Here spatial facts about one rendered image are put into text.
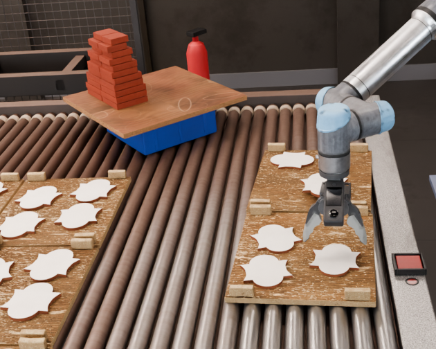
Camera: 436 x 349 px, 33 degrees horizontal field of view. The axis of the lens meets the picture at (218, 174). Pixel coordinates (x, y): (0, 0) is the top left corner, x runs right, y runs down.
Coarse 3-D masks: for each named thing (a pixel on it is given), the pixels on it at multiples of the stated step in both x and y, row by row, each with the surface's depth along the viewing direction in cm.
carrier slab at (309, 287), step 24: (264, 216) 208; (288, 216) 207; (240, 240) 198; (312, 240) 195; (336, 240) 194; (240, 264) 188; (288, 264) 186; (360, 264) 183; (288, 288) 177; (312, 288) 176; (336, 288) 175
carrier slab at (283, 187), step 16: (352, 160) 236; (368, 160) 235; (272, 176) 231; (288, 176) 230; (304, 176) 229; (352, 176) 226; (368, 176) 225; (256, 192) 222; (272, 192) 221; (288, 192) 220; (352, 192) 217; (368, 192) 216; (272, 208) 212; (288, 208) 211; (304, 208) 211; (368, 208) 208
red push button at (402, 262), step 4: (396, 256) 186; (400, 256) 186; (404, 256) 186; (408, 256) 186; (412, 256) 186; (416, 256) 186; (396, 260) 185; (400, 260) 184; (404, 260) 184; (408, 260) 184; (412, 260) 184; (416, 260) 184; (420, 260) 184; (400, 264) 183; (404, 264) 183; (408, 264) 183; (412, 264) 183; (416, 264) 183; (420, 264) 182; (400, 268) 182
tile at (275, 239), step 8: (272, 224) 202; (264, 232) 199; (272, 232) 199; (280, 232) 198; (288, 232) 198; (256, 240) 197; (264, 240) 195; (272, 240) 195; (280, 240) 195; (288, 240) 194; (296, 240) 194; (264, 248) 193; (272, 248) 192; (280, 248) 191; (288, 248) 191
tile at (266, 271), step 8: (256, 256) 189; (264, 256) 188; (272, 256) 188; (248, 264) 186; (256, 264) 186; (264, 264) 185; (272, 264) 185; (280, 264) 185; (248, 272) 182; (256, 272) 182; (264, 272) 182; (272, 272) 182; (280, 272) 181; (288, 272) 181; (248, 280) 180; (256, 280) 179; (264, 280) 179; (272, 280) 178; (280, 280) 178; (264, 288) 177
